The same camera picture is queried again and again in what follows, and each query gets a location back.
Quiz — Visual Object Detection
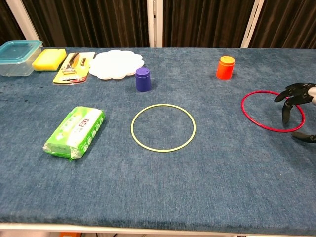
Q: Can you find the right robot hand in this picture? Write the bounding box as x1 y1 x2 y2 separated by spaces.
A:
274 83 316 143

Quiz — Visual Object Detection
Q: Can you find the red ring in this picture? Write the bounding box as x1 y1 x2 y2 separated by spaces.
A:
240 90 306 133

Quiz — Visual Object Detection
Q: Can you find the orange cup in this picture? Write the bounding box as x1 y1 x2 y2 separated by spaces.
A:
216 56 236 80

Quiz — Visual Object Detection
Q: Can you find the blue cup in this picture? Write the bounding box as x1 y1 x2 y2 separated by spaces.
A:
135 67 152 92

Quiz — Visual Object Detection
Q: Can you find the blue table cloth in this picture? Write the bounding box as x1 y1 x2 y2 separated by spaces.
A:
0 46 316 237

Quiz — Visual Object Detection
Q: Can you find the white flower-shaped plate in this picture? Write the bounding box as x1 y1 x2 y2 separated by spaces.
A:
88 49 145 81

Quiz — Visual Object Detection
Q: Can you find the dark pleated curtain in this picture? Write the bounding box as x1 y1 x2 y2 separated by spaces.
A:
0 0 316 49

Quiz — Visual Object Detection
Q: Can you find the green tissue pack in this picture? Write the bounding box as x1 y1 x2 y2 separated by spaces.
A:
42 106 105 161

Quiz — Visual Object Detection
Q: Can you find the razor in yellow blister pack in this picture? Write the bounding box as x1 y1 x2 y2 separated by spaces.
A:
52 52 96 85

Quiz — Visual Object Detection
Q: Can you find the yellow sponge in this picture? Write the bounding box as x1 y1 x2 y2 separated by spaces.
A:
32 48 68 73

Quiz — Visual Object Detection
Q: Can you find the clear box with teal lid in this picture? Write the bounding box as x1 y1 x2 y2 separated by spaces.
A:
0 40 43 77

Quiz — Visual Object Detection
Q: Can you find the white frame post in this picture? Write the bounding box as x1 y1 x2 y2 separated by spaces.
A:
240 0 265 49
5 0 40 42
146 0 163 48

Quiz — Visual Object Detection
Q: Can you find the yellow-green ring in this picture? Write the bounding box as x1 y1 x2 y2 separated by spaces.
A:
130 103 197 152

